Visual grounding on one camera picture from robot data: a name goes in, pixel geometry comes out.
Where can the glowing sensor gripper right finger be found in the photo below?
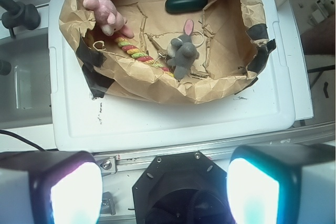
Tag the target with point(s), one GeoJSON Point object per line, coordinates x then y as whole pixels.
{"type": "Point", "coordinates": [288, 183]}

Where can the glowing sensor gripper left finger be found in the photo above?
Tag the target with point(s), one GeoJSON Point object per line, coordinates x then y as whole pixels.
{"type": "Point", "coordinates": [50, 187]}

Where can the white plastic tray lid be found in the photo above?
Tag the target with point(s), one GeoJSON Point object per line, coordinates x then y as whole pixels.
{"type": "Point", "coordinates": [113, 123]}

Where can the clear plastic bin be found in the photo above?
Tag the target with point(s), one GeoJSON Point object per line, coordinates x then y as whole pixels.
{"type": "Point", "coordinates": [26, 89]}

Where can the gray plush bunny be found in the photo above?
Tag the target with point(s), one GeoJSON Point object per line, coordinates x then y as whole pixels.
{"type": "Point", "coordinates": [182, 52]}

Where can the rainbow striped plush snake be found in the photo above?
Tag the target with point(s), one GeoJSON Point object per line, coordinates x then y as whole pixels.
{"type": "Point", "coordinates": [137, 54]}

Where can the black clamp knob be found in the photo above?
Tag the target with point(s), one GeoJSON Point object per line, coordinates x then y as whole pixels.
{"type": "Point", "coordinates": [19, 14]}

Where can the crumpled brown paper bag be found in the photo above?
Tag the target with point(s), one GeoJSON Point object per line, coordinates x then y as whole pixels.
{"type": "Point", "coordinates": [234, 52]}

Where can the pink plush bunny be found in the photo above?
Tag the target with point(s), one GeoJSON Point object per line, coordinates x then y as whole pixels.
{"type": "Point", "coordinates": [108, 18]}

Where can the dark green oval case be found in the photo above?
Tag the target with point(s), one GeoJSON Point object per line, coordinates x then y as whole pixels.
{"type": "Point", "coordinates": [184, 6]}

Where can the aluminum extrusion rail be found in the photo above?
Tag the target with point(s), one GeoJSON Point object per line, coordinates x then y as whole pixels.
{"type": "Point", "coordinates": [216, 150]}

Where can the black octagonal mount plate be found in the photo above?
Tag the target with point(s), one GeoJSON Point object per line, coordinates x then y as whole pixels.
{"type": "Point", "coordinates": [182, 188]}

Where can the metal keys with ring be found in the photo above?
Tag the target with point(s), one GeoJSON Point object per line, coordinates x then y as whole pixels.
{"type": "Point", "coordinates": [163, 53]}

